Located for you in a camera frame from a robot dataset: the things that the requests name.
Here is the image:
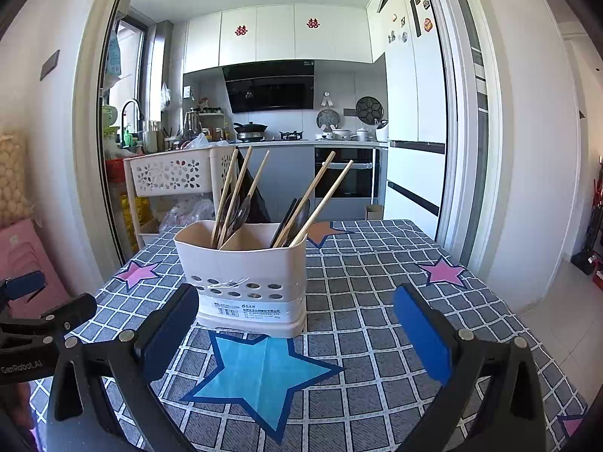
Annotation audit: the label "white plastic utensil holder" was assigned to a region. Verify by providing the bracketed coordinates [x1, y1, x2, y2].
[173, 219, 308, 339]

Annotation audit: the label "red and black appliance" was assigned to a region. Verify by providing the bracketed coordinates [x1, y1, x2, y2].
[570, 155, 603, 290]

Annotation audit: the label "black wok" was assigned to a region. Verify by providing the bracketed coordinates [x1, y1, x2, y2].
[233, 121, 268, 141]

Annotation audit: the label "grey wall switch plate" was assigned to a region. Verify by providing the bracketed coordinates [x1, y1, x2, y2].
[39, 50, 61, 81]

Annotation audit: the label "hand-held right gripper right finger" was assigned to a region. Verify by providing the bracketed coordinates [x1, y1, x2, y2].
[393, 283, 548, 452]

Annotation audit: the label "black garment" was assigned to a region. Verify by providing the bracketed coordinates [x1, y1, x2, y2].
[238, 151, 273, 224]

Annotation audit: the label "large round wall rack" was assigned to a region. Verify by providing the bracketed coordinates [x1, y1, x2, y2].
[355, 96, 384, 122]

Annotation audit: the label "grey checked star tablecloth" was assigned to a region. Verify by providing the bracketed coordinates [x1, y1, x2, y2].
[28, 219, 589, 452]

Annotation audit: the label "black range hood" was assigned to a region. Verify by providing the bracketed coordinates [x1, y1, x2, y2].
[222, 60, 315, 114]

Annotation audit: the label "white refrigerator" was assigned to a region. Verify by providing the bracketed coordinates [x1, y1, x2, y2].
[384, 0, 448, 234]

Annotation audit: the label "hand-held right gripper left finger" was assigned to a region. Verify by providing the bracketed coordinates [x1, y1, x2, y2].
[46, 284, 201, 452]

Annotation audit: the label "black kitchen faucet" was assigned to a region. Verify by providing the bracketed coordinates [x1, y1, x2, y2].
[120, 99, 143, 144]

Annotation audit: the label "white perforated storage cart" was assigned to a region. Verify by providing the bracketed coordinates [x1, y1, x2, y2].
[123, 146, 239, 250]

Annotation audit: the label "yellow oil bottle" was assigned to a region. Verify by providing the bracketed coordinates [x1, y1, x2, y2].
[120, 193, 152, 236]

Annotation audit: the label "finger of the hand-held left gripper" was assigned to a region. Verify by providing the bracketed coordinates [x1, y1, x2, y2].
[0, 293, 98, 345]
[0, 270, 46, 303]

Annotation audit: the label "beige textured cushion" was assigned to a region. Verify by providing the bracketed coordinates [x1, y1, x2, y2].
[0, 129, 34, 229]

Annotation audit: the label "black built-in oven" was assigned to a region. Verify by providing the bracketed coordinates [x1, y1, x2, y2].
[313, 147, 380, 201]

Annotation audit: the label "white upper kitchen cabinets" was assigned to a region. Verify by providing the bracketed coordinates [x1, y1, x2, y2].
[183, 4, 387, 73]

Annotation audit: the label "pink plastic chair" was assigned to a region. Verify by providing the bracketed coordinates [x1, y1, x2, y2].
[0, 219, 71, 321]

